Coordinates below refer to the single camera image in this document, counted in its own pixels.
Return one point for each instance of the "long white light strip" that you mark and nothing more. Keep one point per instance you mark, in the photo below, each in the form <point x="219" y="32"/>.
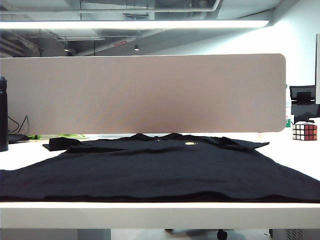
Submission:
<point x="135" y="24"/>

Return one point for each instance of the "beige desk divider panel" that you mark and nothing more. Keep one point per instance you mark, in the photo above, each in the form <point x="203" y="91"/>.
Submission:
<point x="150" y="95"/>

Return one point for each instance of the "small green sticker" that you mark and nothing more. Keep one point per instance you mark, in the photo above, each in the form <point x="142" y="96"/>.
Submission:
<point x="288" y="122"/>

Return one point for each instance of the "white board panel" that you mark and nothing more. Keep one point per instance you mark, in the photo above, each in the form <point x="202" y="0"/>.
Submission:
<point x="318" y="70"/>

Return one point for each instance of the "black chair wheel base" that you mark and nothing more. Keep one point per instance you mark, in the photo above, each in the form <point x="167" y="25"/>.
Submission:
<point x="221" y="234"/>

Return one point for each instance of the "black fabric pouch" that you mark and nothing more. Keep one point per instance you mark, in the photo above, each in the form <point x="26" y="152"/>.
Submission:
<point x="18" y="138"/>

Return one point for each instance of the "black water bottle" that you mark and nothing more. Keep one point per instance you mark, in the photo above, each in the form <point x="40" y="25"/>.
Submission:
<point x="3" y="117"/>

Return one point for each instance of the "black polo shirt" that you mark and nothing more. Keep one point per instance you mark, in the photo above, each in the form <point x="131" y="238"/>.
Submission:
<point x="160" y="172"/>

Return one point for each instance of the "Rubik's cube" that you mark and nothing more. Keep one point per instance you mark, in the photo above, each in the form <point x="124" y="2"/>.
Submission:
<point x="305" y="131"/>

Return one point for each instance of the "black mesh office chair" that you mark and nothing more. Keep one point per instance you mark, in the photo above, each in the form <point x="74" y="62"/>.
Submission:
<point x="303" y="110"/>

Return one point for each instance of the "vented grey cabinet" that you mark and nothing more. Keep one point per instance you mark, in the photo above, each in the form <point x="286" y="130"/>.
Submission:
<point x="287" y="234"/>

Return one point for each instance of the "green plastic object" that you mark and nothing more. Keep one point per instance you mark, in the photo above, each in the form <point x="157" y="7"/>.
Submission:
<point x="37" y="136"/>

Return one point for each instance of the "black pendant ceiling lamp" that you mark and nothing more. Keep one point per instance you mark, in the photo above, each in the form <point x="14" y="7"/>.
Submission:
<point x="136" y="48"/>
<point x="66" y="49"/>

